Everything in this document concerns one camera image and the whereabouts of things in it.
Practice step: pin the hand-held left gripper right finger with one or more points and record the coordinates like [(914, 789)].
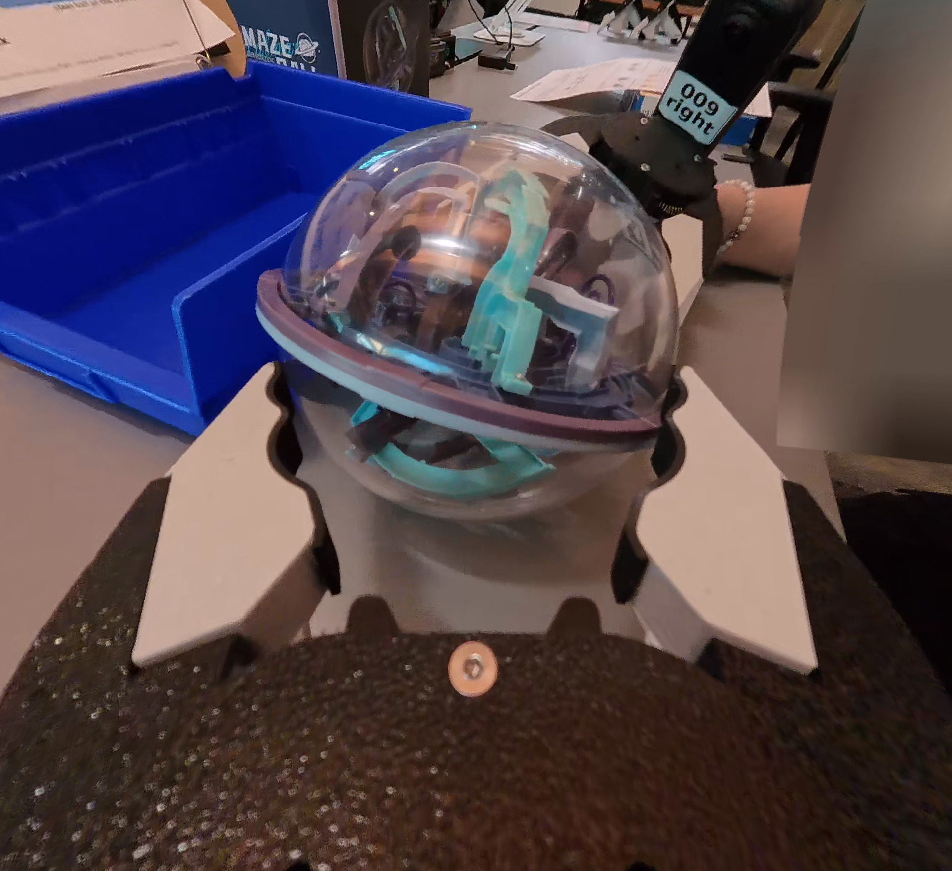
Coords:
[(721, 558)]

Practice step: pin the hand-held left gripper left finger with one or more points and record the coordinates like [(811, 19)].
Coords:
[(223, 558)]

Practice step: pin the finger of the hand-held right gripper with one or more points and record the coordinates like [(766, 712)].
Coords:
[(712, 231), (584, 122)]

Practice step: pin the clear plastic maze ball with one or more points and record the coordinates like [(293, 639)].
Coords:
[(461, 291)]

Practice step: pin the person's right forearm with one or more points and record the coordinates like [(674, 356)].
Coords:
[(773, 231)]

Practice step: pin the person's right hand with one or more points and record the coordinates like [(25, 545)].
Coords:
[(732, 212)]

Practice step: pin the white paper sheet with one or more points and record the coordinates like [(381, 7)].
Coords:
[(595, 82)]

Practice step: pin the blue flat box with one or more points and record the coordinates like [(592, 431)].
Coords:
[(744, 131)]

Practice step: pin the small black adapter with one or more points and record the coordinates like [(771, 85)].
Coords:
[(498, 60)]

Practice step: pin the black office chair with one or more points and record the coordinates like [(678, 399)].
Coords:
[(803, 127)]

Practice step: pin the blue plastic bin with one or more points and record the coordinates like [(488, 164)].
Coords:
[(149, 253)]

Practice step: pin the printed instruction sheet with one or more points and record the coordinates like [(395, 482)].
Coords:
[(89, 38)]

